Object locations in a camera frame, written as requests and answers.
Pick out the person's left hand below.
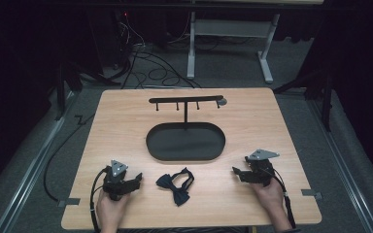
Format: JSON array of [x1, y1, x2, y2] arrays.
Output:
[[95, 188, 131, 233]]

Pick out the person's right hand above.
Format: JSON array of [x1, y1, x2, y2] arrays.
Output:
[[250, 177, 287, 216]]

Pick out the metal floor rail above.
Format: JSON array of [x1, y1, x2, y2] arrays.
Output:
[[0, 90, 81, 233], [306, 98, 373, 233]]

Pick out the white metal table frame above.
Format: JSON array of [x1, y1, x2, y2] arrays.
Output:
[[186, 11, 282, 84]]

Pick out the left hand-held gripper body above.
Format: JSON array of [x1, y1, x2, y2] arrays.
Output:
[[102, 159, 134, 202]]

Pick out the right hand-held gripper cable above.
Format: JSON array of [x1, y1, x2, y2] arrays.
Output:
[[270, 167, 297, 230]]

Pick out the black stand leg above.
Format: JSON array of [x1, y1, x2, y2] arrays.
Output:
[[55, 59, 121, 121], [273, 66, 334, 133]]

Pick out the tangle of black floor cables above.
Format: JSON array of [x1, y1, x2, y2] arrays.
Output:
[[110, 13, 203, 90]]

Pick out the hand-held gripper cable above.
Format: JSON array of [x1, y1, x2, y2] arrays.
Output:
[[270, 167, 297, 230], [89, 167, 111, 233]]

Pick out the grey tape strip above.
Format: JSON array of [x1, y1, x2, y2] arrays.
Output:
[[300, 188, 323, 201], [57, 197, 82, 209]]

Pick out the dark blue bow tie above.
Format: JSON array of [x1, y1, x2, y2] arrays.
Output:
[[155, 167, 195, 208]]

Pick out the black floor cable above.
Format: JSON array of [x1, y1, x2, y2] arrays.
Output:
[[43, 113, 95, 202]]

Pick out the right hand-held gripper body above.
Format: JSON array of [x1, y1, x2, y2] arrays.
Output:
[[244, 149, 277, 187]]

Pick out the black hook rack with tray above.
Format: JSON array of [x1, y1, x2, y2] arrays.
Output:
[[145, 94, 228, 162]]

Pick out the left hand-held gripper cable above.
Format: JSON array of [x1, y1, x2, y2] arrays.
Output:
[[89, 167, 111, 233]]

